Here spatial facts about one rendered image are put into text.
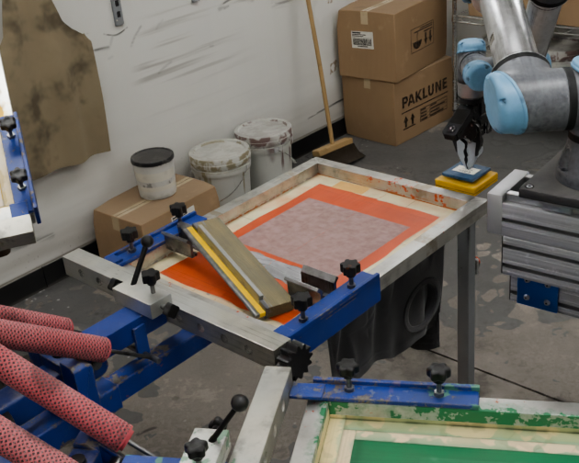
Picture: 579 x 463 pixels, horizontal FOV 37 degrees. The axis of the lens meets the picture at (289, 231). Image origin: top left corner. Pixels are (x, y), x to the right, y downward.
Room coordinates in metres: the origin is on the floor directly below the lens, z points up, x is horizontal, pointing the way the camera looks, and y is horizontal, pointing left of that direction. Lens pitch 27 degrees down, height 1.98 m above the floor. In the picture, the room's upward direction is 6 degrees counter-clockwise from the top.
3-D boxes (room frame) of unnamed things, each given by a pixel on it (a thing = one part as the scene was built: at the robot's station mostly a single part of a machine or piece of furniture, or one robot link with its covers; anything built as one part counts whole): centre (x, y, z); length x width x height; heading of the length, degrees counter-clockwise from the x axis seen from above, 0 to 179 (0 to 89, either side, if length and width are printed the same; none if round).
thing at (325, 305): (1.58, -0.07, 0.97); 0.30 x 0.05 x 0.07; 136
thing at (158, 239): (1.97, 0.33, 0.97); 0.30 x 0.05 x 0.07; 136
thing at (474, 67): (2.18, -0.54, 1.28); 0.11 x 0.11 x 0.08; 85
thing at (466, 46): (2.28, -0.53, 1.28); 0.09 x 0.08 x 0.11; 175
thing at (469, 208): (1.95, -0.03, 0.97); 0.79 x 0.58 x 0.04; 136
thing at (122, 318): (1.54, 0.36, 1.02); 0.17 x 0.06 x 0.05; 136
